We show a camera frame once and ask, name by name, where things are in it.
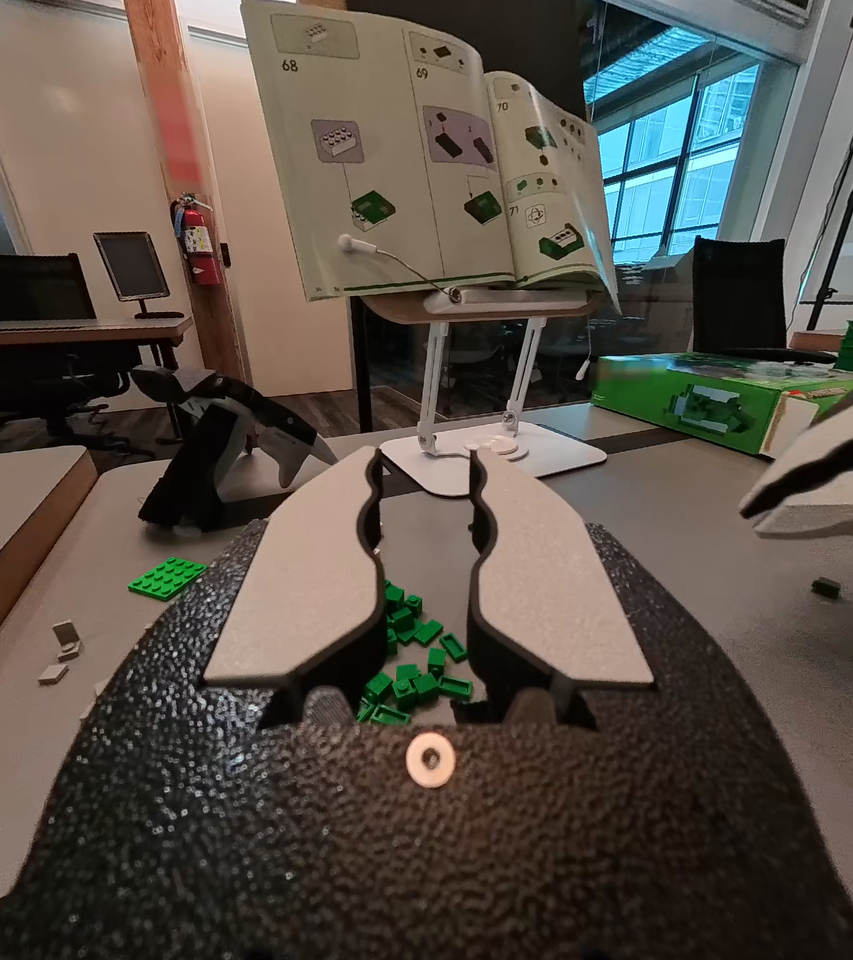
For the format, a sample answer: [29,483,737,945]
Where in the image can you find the white book stand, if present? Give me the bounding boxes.
[347,288,609,498]

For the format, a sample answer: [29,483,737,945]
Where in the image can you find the black high back chair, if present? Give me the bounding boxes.
[689,236,837,366]

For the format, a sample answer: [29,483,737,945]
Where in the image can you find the green lego plate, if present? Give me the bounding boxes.
[128,556,209,603]

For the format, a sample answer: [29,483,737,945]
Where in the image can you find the lego instruction booklet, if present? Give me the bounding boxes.
[240,0,623,316]

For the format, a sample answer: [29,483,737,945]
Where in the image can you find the wooden office desk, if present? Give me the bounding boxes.
[0,315,195,451]

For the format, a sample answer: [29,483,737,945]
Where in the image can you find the black mesh office chair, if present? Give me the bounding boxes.
[0,253,131,451]

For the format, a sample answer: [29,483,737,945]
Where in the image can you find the white page holder cord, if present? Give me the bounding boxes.
[338,234,464,300]
[578,285,599,381]

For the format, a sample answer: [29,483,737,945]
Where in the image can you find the grey tablet on stand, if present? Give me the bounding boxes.
[92,231,185,321]

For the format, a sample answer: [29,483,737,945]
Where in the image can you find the green lego box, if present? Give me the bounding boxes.
[591,352,853,457]

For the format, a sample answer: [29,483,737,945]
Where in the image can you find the wooden pillar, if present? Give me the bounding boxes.
[122,0,248,393]

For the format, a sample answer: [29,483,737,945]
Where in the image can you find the black and grey tool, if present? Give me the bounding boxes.
[130,365,339,534]

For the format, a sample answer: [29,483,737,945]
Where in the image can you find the red fire extinguisher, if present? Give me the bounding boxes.
[170,192,224,288]

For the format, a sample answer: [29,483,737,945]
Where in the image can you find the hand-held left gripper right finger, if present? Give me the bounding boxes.
[466,447,657,695]

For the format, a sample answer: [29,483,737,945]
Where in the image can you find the pile of green lego bricks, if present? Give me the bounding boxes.
[357,577,489,727]

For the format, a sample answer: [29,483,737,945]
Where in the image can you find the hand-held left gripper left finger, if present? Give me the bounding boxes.
[203,446,390,695]

